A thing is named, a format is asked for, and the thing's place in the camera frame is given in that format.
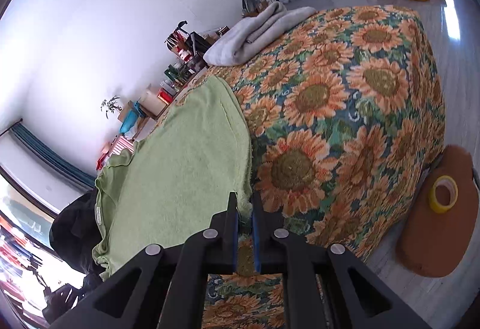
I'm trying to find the large black jacket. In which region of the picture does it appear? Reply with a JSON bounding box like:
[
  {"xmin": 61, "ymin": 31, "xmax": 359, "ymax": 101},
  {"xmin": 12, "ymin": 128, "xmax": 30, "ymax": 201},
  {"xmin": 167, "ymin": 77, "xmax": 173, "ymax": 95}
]
[{"xmin": 49, "ymin": 190, "xmax": 104, "ymax": 277}]

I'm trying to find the potted plant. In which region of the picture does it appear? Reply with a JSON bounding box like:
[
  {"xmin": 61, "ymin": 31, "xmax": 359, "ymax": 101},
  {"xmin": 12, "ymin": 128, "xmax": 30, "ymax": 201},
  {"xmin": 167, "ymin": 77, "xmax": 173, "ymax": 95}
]
[{"xmin": 100, "ymin": 95, "xmax": 134, "ymax": 123}]

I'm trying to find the green towel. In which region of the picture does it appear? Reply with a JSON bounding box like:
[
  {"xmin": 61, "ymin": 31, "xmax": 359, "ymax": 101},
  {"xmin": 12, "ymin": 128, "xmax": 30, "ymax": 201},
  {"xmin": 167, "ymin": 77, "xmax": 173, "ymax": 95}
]
[{"xmin": 92, "ymin": 76, "xmax": 253, "ymax": 279}]

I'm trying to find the white folded blanket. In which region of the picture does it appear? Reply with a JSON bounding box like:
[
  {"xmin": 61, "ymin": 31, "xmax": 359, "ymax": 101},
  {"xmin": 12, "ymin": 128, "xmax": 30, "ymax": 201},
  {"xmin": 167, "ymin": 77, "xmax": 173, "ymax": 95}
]
[{"xmin": 203, "ymin": 1, "xmax": 317, "ymax": 66}]

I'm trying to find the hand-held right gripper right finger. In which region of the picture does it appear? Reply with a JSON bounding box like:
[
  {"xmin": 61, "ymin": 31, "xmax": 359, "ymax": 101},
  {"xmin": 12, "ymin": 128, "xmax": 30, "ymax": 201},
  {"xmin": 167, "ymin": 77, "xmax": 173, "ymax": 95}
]
[{"xmin": 250, "ymin": 192, "xmax": 432, "ymax": 329}]

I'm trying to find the sliding glass door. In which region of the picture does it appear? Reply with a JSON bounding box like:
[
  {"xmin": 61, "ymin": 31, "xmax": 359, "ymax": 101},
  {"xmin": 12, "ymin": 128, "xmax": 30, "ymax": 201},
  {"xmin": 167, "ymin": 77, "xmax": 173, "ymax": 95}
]
[{"xmin": 0, "ymin": 163, "xmax": 92, "ymax": 318}]

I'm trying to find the cluster of bottles and jars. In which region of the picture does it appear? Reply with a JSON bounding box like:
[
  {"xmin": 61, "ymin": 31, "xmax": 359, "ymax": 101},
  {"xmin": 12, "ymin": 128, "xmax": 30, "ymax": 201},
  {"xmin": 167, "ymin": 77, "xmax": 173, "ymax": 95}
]
[{"xmin": 161, "ymin": 61, "xmax": 205, "ymax": 89}]

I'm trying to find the sunflower printed bed blanket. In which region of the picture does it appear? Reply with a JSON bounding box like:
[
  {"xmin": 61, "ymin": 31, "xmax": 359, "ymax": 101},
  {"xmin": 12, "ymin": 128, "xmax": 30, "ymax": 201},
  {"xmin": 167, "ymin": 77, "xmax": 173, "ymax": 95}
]
[{"xmin": 176, "ymin": 5, "xmax": 446, "ymax": 329}]

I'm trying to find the yellow tape roll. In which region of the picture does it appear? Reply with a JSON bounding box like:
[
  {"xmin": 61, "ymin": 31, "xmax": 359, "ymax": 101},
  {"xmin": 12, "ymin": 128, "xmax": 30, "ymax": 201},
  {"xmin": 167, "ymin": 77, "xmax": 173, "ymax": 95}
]
[{"xmin": 428, "ymin": 175, "xmax": 459, "ymax": 214}]

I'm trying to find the brown cardboard box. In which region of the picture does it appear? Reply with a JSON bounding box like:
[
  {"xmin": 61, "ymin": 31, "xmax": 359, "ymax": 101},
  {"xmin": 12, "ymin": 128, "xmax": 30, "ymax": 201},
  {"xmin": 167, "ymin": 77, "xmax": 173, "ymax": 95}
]
[{"xmin": 245, "ymin": 1, "xmax": 271, "ymax": 18}]

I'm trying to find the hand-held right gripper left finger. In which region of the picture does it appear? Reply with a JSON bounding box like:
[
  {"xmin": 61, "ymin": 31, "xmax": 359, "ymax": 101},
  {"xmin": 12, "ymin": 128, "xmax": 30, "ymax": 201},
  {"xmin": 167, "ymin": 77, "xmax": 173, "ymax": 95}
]
[{"xmin": 47, "ymin": 192, "xmax": 241, "ymax": 329}]

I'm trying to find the teal curtain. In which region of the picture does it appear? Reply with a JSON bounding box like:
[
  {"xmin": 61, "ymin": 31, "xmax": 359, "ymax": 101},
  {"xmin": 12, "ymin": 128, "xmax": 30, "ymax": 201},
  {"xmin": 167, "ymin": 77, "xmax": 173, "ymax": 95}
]
[{"xmin": 9, "ymin": 125, "xmax": 96, "ymax": 189}]

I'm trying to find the row of hanging clothes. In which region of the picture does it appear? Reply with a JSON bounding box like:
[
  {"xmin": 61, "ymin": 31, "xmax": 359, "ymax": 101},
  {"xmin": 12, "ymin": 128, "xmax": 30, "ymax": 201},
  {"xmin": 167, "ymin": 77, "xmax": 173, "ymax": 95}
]
[{"xmin": 0, "ymin": 216, "xmax": 46, "ymax": 303}]

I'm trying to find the red striped cloth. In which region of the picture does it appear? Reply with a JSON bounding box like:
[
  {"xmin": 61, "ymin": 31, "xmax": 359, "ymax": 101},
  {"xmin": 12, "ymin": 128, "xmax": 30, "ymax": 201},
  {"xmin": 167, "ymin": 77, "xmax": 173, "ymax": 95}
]
[{"xmin": 97, "ymin": 136, "xmax": 134, "ymax": 170}]

